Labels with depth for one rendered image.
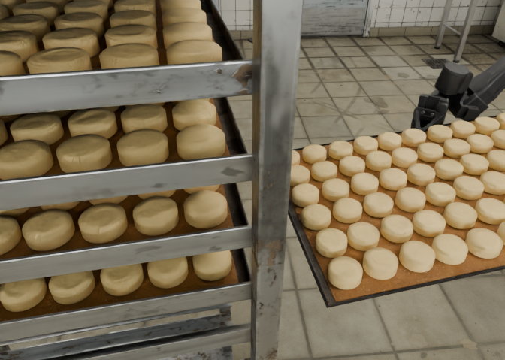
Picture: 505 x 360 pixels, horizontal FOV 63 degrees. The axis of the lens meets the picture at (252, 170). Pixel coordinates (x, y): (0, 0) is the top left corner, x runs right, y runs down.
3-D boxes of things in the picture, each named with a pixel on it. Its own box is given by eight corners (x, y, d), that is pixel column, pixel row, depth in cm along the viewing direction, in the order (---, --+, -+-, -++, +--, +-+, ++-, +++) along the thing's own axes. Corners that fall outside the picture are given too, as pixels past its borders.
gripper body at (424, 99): (418, 96, 96) (427, 85, 101) (410, 133, 102) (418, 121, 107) (447, 101, 93) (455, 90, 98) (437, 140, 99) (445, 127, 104)
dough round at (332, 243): (349, 258, 64) (349, 249, 63) (316, 258, 64) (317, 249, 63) (343, 235, 68) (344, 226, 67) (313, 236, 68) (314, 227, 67)
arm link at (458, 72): (476, 120, 104) (460, 101, 110) (500, 80, 96) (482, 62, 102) (433, 118, 102) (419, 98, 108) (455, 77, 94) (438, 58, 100)
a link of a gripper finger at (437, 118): (405, 119, 92) (417, 104, 99) (400, 146, 97) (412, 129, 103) (436, 127, 89) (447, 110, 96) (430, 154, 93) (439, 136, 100)
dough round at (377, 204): (357, 208, 73) (358, 200, 72) (374, 196, 76) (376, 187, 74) (380, 222, 70) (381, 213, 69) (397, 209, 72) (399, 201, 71)
